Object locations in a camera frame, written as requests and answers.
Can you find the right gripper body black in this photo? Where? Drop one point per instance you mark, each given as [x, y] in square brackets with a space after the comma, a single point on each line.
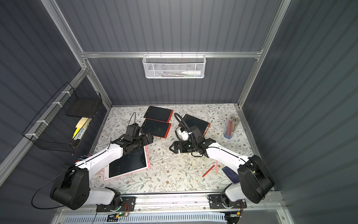
[178, 147]

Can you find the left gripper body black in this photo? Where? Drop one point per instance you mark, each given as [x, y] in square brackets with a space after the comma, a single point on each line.
[144, 139]

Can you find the pink white writing tablet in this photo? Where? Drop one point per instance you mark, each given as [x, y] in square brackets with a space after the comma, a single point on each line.
[130, 163]

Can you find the red tablet front with scribbles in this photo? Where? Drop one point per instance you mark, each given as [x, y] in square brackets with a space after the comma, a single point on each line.
[156, 128]

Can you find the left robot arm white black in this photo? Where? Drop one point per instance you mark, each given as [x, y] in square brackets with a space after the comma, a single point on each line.
[72, 189]

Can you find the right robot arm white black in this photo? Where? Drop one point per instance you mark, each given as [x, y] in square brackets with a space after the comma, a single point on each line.
[255, 181]

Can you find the red stylus diagonal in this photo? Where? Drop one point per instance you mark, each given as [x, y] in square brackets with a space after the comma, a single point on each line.
[208, 171]

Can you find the clear cup of pencils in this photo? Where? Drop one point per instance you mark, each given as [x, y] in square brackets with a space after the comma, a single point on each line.
[231, 126]

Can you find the pink pen cup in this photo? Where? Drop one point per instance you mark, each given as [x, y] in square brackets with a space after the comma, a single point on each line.
[82, 157]

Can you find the dark blue notebook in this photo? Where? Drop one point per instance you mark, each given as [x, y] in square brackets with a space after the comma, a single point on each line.
[233, 177]

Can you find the yellow sticky notes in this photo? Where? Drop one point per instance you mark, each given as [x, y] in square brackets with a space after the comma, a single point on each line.
[81, 128]

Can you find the black pad in basket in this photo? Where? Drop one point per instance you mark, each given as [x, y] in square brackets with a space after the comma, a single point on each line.
[83, 108]

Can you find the white marker in basket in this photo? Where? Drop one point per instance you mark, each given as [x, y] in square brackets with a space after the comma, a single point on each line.
[191, 73]

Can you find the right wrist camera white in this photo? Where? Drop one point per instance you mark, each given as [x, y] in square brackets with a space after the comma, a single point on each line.
[183, 134]

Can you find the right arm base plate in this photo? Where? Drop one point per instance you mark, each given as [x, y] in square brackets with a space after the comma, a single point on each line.
[218, 201]

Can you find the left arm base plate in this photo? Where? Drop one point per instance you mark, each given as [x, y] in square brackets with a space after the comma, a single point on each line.
[125, 203]

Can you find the black wire wall basket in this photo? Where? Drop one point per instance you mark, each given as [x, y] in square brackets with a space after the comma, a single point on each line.
[54, 129]

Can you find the white wire mesh basket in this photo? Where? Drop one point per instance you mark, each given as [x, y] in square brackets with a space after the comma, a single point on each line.
[170, 67]

